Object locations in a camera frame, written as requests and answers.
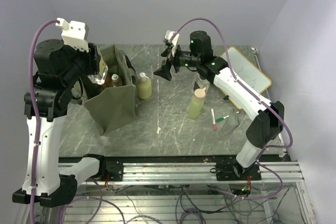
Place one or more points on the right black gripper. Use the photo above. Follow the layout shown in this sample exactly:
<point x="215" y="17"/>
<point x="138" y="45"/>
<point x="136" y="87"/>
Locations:
<point x="164" y="71"/>

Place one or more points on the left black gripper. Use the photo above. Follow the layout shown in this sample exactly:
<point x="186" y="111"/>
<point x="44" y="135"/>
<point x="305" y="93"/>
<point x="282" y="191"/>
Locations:
<point x="92" y="59"/>

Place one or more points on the amber liquid clear bottle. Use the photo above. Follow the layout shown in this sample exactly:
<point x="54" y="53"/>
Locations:
<point x="116" y="81"/>

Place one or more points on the tall clear square bottle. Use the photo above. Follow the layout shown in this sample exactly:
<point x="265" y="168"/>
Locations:
<point x="100" y="77"/>

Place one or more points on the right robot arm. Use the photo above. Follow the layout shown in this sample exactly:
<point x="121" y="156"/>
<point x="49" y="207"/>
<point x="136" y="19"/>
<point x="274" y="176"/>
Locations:
<point x="266" y="116"/>

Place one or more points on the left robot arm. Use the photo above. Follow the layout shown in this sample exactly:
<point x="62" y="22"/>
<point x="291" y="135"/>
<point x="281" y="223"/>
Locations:
<point x="59" y="67"/>

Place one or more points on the olive canvas bag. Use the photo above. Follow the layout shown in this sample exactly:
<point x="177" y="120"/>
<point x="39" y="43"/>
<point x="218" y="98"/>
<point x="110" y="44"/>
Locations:
<point x="112" y="107"/>

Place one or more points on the yellow-green pump bottle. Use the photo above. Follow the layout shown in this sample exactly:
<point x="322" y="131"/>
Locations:
<point x="144" y="88"/>

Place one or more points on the short clear square bottle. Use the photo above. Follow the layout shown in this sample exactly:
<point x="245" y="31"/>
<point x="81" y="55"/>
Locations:
<point x="199" y="82"/>

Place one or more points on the green bottle peach cap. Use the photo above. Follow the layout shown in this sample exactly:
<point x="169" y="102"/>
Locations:
<point x="196" y="103"/>

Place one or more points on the green whiteboard marker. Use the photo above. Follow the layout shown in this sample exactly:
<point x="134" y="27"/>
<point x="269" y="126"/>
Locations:
<point x="221" y="118"/>

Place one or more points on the red whiteboard marker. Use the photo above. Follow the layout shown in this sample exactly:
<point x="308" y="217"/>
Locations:
<point x="213" y="119"/>

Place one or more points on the clear plastic cup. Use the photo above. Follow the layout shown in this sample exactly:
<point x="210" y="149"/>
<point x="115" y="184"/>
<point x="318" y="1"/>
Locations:
<point x="229" y="126"/>

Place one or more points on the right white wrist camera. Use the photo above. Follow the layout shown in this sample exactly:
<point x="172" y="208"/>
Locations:
<point x="171" y="40"/>

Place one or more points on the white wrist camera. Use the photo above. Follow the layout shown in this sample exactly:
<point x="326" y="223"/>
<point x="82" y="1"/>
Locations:
<point x="74" y="34"/>
<point x="171" y="40"/>

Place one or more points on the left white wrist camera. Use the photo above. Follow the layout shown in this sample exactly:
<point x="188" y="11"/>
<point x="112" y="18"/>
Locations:
<point x="74" y="34"/>

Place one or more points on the aluminium mounting rail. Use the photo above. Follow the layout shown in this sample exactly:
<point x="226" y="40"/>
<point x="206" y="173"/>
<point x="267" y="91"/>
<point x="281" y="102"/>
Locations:
<point x="170" y="170"/>

